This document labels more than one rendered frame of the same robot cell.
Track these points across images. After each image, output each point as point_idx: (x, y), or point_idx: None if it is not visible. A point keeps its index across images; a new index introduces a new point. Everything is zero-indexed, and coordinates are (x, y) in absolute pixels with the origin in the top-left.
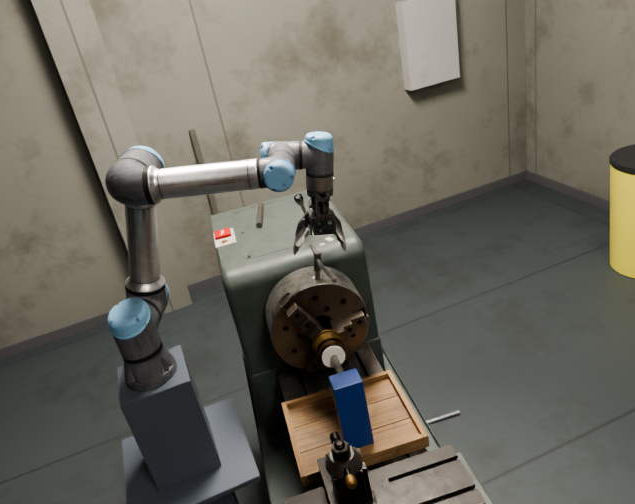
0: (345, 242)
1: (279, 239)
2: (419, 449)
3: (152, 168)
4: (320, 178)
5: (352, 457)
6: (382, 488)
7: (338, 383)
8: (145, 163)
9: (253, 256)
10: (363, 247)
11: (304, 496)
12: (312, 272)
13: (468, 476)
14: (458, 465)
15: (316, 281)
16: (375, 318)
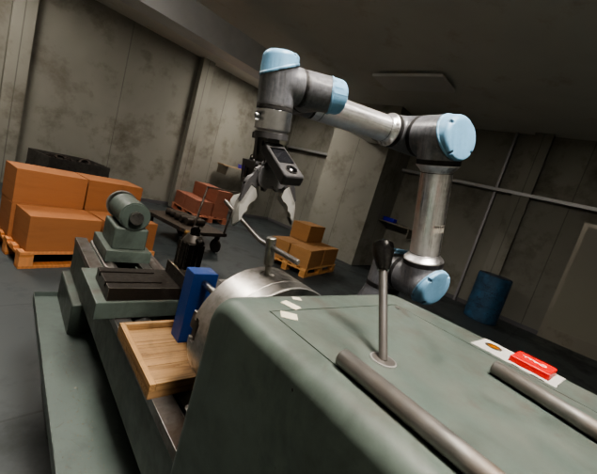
0: (232, 213)
1: (394, 328)
2: None
3: (389, 114)
4: (278, 122)
5: (188, 232)
6: (166, 281)
7: (208, 269)
8: (416, 118)
9: (391, 307)
10: (215, 310)
11: (216, 287)
12: (279, 279)
13: (103, 275)
14: (108, 279)
15: (264, 269)
16: (174, 459)
